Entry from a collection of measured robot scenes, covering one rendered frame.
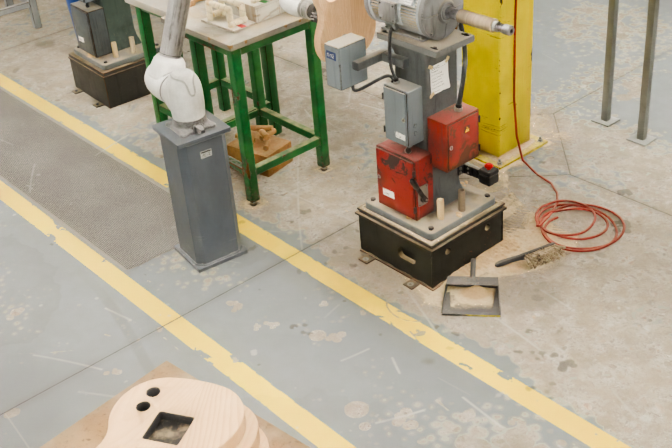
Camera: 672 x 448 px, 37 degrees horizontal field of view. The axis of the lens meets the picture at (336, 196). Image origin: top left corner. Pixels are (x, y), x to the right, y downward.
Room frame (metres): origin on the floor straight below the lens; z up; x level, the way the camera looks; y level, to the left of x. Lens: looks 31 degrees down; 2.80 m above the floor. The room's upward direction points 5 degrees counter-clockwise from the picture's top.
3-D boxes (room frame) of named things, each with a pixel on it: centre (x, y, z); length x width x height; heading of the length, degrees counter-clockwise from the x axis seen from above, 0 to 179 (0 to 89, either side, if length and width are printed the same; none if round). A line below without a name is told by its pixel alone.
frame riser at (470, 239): (4.11, -0.44, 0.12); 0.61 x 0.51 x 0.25; 129
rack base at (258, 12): (5.05, 0.36, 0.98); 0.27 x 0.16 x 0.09; 43
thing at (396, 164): (4.01, -0.32, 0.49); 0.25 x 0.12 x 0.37; 39
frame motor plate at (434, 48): (4.11, -0.44, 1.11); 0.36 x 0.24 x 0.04; 39
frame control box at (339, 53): (4.08, -0.16, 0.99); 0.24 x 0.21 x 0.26; 39
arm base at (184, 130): (4.25, 0.63, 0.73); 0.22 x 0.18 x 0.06; 31
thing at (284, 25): (5.05, 0.42, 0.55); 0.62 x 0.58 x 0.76; 39
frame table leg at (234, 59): (4.68, 0.44, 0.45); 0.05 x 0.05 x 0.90; 39
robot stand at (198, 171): (4.26, 0.64, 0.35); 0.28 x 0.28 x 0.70; 31
